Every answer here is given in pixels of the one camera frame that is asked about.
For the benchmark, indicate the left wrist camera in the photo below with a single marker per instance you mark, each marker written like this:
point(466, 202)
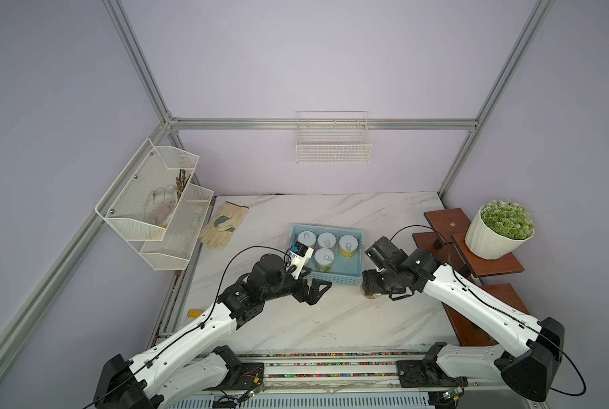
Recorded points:
point(298, 256)

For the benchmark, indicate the beige work glove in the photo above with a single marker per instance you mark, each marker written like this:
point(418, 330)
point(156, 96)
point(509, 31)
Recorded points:
point(219, 231)

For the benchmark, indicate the white pot green plant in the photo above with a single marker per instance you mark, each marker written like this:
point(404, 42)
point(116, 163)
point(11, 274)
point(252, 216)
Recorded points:
point(498, 229)

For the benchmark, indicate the white wire wall basket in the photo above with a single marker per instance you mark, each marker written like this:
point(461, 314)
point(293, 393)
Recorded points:
point(333, 146)

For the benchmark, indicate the yellow label can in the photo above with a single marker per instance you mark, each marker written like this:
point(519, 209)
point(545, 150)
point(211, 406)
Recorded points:
point(348, 246)

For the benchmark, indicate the yellow plastic scoop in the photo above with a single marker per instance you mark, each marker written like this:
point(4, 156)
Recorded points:
point(194, 313)

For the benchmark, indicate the green label can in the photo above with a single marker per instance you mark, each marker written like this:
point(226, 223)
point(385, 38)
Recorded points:
point(324, 260)

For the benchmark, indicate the white wire wall shelf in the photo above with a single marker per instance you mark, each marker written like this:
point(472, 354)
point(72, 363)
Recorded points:
point(122, 207)

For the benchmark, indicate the light blue plastic basket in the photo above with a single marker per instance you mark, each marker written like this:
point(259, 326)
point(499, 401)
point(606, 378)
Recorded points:
point(337, 256)

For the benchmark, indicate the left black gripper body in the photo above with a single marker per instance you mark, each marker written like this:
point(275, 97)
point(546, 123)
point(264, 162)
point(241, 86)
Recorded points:
point(286, 286)

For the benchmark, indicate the pink label can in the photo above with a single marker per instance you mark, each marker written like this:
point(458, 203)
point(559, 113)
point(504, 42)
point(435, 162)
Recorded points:
point(308, 238)
point(327, 240)

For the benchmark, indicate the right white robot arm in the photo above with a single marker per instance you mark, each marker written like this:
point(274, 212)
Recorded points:
point(527, 352)

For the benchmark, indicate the brown wooden step shelf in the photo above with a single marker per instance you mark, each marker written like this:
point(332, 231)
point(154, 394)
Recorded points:
point(450, 246)

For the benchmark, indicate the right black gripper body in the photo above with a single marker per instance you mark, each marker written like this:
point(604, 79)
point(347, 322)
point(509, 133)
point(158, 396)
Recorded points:
point(383, 282)

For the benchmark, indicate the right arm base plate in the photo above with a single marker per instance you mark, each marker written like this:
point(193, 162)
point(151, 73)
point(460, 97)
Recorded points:
point(422, 374)

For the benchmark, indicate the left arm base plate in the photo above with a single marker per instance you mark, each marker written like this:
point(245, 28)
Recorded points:
point(242, 377)

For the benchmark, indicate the clear plastic bag in shelf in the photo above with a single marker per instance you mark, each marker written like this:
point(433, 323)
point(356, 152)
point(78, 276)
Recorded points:
point(160, 206)

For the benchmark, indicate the aluminium frame rail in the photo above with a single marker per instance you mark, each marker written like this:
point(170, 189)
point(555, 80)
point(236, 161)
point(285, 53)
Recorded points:
point(293, 124)

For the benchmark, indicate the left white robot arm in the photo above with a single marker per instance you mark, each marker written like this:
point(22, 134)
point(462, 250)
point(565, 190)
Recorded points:
point(190, 360)

